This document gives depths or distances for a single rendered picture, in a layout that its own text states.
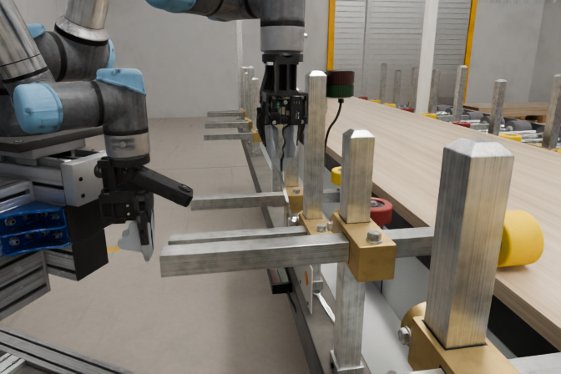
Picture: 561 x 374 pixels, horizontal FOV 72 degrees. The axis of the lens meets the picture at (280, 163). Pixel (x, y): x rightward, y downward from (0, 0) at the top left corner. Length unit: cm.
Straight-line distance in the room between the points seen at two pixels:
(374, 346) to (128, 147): 63
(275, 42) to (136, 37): 795
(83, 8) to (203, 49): 742
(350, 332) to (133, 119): 49
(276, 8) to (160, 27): 787
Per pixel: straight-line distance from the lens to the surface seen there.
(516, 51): 1081
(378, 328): 96
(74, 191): 89
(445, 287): 35
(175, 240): 78
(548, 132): 183
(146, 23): 854
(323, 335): 79
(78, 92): 68
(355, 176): 54
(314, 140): 78
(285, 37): 65
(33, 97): 67
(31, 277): 103
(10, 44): 79
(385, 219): 81
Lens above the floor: 120
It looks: 15 degrees down
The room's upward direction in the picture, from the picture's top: straight up
